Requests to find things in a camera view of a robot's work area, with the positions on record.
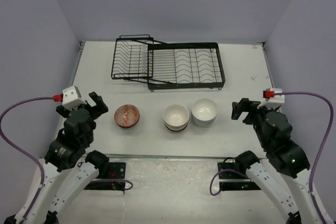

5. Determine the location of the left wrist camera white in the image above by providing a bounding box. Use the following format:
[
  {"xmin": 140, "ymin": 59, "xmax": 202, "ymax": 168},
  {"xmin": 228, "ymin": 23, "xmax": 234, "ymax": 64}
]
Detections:
[{"xmin": 62, "ymin": 86, "xmax": 86, "ymax": 111}]

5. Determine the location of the brown floral patterned bowl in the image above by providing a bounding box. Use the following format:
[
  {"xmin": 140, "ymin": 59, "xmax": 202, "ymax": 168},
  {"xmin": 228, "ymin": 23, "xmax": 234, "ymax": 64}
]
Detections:
[{"xmin": 117, "ymin": 122, "xmax": 138, "ymax": 129}]

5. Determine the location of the light blue bowl front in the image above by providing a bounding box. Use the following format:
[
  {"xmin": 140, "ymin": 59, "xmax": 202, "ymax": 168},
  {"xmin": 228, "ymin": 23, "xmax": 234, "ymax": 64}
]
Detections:
[{"xmin": 195, "ymin": 123, "xmax": 212, "ymax": 127}]

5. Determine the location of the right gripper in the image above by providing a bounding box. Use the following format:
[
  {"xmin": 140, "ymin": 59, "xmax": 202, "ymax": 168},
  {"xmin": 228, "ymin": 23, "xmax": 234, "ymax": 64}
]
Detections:
[{"xmin": 231, "ymin": 97, "xmax": 278, "ymax": 148}]

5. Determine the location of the black bowl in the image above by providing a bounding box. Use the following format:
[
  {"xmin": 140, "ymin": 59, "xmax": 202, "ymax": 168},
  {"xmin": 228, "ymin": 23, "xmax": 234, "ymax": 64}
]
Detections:
[{"xmin": 167, "ymin": 128, "xmax": 186, "ymax": 133}]

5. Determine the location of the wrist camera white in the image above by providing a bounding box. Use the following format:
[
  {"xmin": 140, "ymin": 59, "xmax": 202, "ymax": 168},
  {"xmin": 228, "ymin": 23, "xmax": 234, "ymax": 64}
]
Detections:
[
  {"xmin": 257, "ymin": 88, "xmax": 285, "ymax": 109},
  {"xmin": 62, "ymin": 86, "xmax": 86, "ymax": 111}
]

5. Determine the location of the black wire dish rack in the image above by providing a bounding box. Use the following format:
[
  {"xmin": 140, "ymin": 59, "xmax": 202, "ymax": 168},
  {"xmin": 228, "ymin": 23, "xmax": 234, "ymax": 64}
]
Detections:
[{"xmin": 111, "ymin": 34, "xmax": 226, "ymax": 91}]

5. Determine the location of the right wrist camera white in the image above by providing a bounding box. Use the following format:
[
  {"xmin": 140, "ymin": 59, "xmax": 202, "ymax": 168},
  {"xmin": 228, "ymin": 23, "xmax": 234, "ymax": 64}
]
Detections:
[{"xmin": 257, "ymin": 88, "xmax": 285, "ymax": 109}]

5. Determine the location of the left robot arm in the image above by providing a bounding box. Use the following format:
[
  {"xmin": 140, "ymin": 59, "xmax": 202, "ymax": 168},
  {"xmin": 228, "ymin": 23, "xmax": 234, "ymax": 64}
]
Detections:
[{"xmin": 1, "ymin": 86, "xmax": 109, "ymax": 223}]

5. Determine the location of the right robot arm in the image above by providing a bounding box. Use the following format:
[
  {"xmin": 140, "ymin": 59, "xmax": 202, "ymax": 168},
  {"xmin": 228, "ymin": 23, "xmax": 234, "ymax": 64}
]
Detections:
[{"xmin": 232, "ymin": 98, "xmax": 334, "ymax": 223}]

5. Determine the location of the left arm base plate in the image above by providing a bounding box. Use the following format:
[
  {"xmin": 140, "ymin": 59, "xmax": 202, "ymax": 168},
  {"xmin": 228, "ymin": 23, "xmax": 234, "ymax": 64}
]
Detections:
[{"xmin": 85, "ymin": 162, "xmax": 126, "ymax": 191}]

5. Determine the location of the beige bowl front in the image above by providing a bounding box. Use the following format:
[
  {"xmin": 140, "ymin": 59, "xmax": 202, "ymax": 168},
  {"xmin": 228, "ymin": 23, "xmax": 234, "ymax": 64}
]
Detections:
[{"xmin": 164, "ymin": 122, "xmax": 188, "ymax": 130}]

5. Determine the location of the beige bowl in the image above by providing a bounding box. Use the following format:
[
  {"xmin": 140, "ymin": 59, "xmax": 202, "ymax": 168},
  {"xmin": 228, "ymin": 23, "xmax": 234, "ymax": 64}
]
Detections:
[
  {"xmin": 164, "ymin": 122, "xmax": 188, "ymax": 130},
  {"xmin": 163, "ymin": 104, "xmax": 190, "ymax": 126}
]

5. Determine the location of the light blue bowl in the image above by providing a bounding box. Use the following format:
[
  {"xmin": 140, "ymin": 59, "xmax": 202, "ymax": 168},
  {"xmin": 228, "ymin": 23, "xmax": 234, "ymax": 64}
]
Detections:
[
  {"xmin": 191, "ymin": 98, "xmax": 218, "ymax": 121},
  {"xmin": 192, "ymin": 116, "xmax": 216, "ymax": 125},
  {"xmin": 195, "ymin": 123, "xmax": 212, "ymax": 127}
]

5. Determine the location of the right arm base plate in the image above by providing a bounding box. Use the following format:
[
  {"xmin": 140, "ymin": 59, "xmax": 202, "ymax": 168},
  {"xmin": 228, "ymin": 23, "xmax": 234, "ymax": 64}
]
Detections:
[{"xmin": 217, "ymin": 158, "xmax": 260, "ymax": 191}]

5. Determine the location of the blue zigzag patterned bowl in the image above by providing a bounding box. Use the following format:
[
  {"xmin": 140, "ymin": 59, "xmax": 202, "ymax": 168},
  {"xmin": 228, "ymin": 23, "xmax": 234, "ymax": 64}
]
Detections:
[{"xmin": 114, "ymin": 104, "xmax": 140, "ymax": 124}]

